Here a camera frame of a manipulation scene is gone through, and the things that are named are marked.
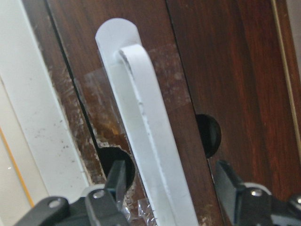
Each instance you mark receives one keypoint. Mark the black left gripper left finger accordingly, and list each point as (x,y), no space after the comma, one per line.
(116,181)

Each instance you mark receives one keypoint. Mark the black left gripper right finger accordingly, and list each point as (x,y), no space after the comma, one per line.
(228,186)

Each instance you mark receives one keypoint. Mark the dark wooden drawer white handle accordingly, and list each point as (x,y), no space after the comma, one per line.
(140,103)

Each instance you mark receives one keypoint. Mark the dark wooden drawer cabinet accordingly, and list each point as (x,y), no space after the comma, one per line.
(228,75)

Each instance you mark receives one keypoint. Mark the cream plastic storage box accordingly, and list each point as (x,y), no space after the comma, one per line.
(38,157)

